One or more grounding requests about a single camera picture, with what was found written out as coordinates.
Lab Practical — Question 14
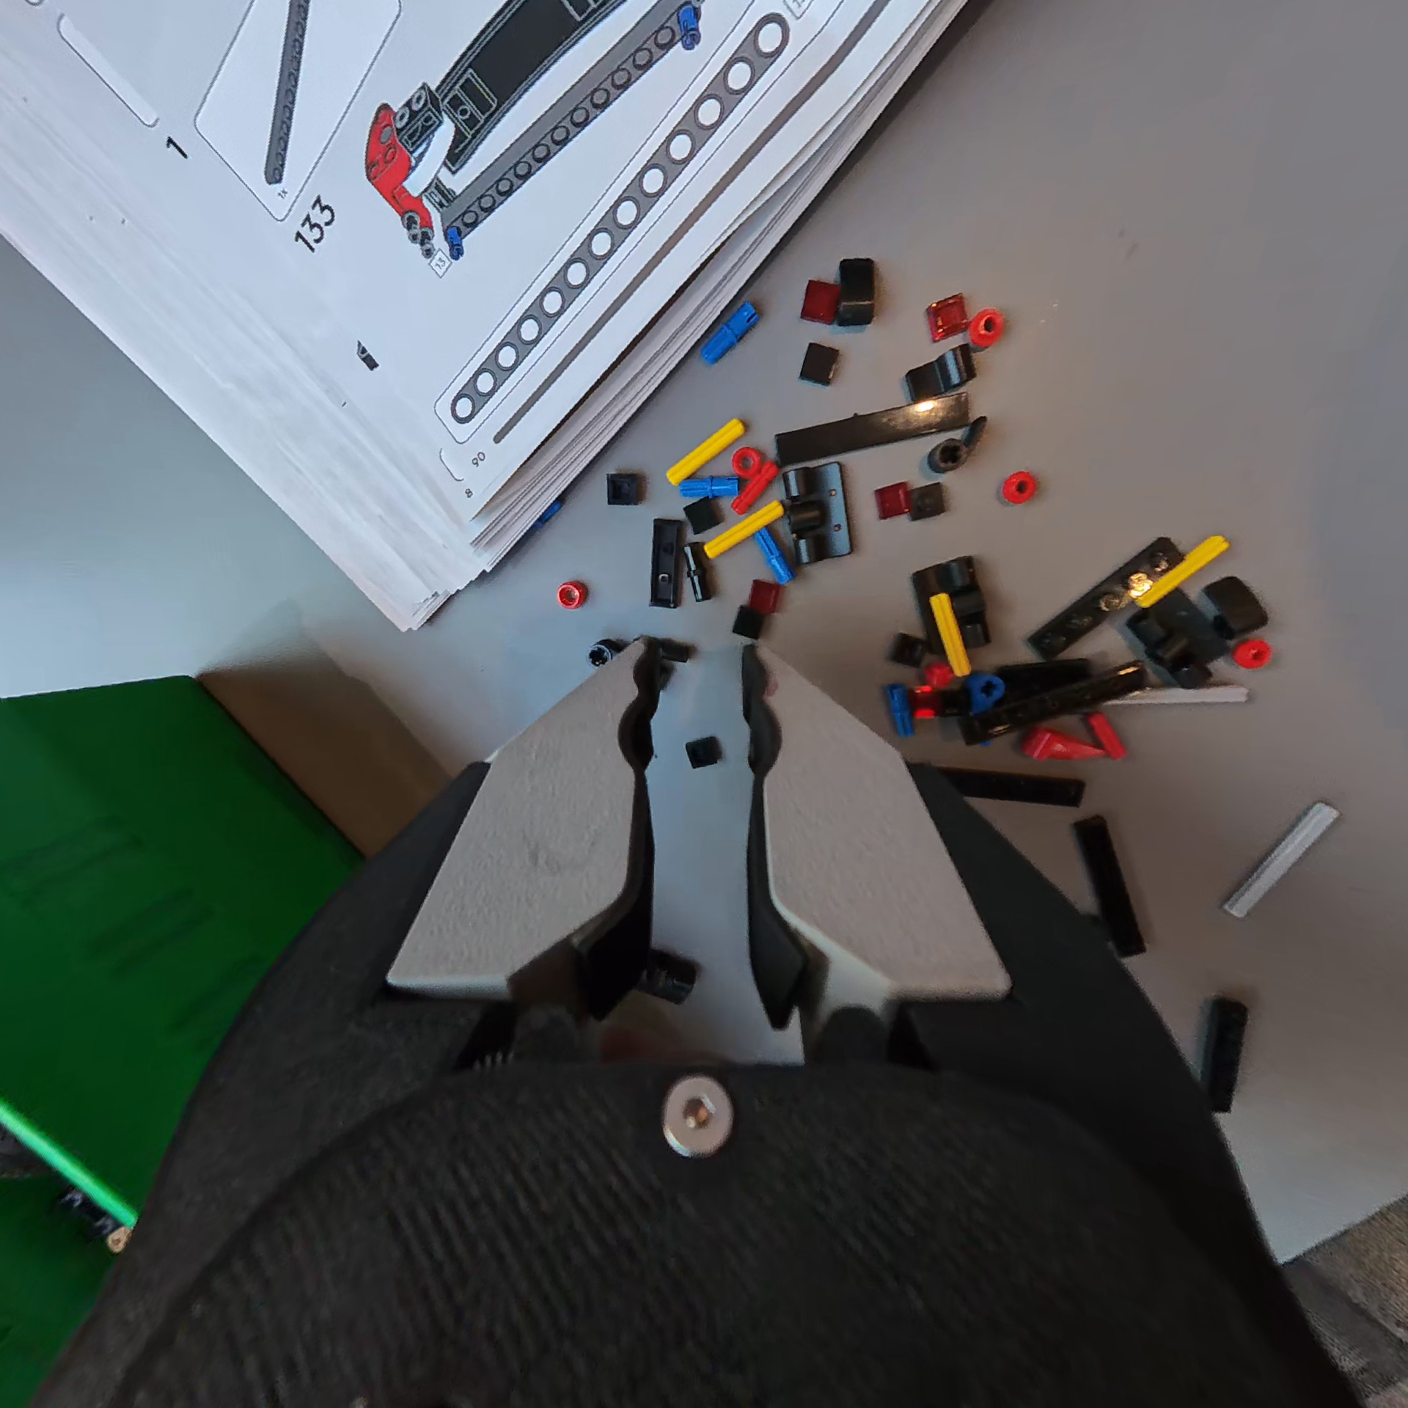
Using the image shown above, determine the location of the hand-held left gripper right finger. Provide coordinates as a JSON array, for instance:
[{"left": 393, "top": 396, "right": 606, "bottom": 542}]
[{"left": 738, "top": 641, "right": 1017, "bottom": 1040}]

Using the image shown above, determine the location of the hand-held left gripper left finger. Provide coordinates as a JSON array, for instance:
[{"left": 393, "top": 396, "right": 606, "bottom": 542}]
[{"left": 386, "top": 644, "right": 670, "bottom": 1015}]

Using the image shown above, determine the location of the pile of small brick pieces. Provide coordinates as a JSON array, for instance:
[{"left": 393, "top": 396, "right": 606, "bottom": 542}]
[{"left": 552, "top": 254, "right": 1283, "bottom": 1115}]

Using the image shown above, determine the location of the grey desk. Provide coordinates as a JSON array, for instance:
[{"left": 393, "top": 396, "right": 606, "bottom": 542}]
[{"left": 0, "top": 0, "right": 1408, "bottom": 1268}]

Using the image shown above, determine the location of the green storage bin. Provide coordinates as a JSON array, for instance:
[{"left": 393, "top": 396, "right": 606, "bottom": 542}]
[{"left": 0, "top": 674, "right": 368, "bottom": 1408}]

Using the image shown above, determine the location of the open instruction booklet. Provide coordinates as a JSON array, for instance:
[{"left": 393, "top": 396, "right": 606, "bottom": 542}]
[{"left": 0, "top": 0, "right": 970, "bottom": 634}]

